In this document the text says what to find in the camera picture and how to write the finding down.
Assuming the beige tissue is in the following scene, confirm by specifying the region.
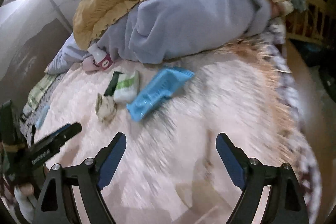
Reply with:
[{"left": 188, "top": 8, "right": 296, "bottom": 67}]
[{"left": 95, "top": 93, "right": 116, "bottom": 122}]

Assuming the dark green snack wrapper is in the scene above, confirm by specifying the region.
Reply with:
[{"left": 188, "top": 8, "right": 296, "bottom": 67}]
[{"left": 104, "top": 71, "right": 122, "bottom": 97}]

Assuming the green white tube wrapper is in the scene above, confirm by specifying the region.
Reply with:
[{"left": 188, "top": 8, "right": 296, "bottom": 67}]
[{"left": 113, "top": 71, "right": 139, "bottom": 104}]

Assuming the blue plastic packet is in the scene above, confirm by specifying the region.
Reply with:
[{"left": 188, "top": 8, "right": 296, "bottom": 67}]
[{"left": 126, "top": 67, "right": 195, "bottom": 122}]

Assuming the left hand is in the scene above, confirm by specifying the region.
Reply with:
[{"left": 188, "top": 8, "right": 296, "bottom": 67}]
[{"left": 12, "top": 165, "right": 51, "bottom": 224}]

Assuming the purple white patterned blanket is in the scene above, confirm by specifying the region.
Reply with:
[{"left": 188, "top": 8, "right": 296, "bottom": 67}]
[{"left": 257, "top": 19, "right": 322, "bottom": 223}]

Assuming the pink rolled cylinder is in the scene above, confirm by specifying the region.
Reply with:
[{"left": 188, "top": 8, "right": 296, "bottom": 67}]
[{"left": 82, "top": 56, "right": 100, "bottom": 72}]

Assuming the white pink pill bottle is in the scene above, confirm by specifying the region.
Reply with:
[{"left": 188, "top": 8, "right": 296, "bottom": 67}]
[{"left": 88, "top": 43, "right": 113, "bottom": 70}]

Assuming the grey-blue folded blanket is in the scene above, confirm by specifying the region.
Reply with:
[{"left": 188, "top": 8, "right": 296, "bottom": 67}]
[{"left": 44, "top": 0, "right": 272, "bottom": 75}]

